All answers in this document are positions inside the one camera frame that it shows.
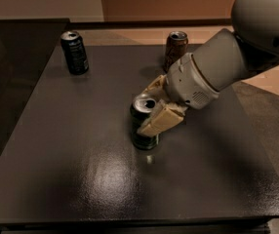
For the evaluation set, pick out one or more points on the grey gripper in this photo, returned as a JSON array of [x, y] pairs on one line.
[[187, 82]]

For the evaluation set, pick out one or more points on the green soda can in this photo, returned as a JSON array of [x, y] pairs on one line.
[[140, 109]]

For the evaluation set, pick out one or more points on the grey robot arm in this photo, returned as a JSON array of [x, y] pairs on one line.
[[250, 48]]

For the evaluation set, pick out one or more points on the brown soda can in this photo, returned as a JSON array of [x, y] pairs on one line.
[[176, 47]]

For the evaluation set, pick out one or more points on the dark blue soda can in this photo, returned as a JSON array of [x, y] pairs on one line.
[[74, 52]]

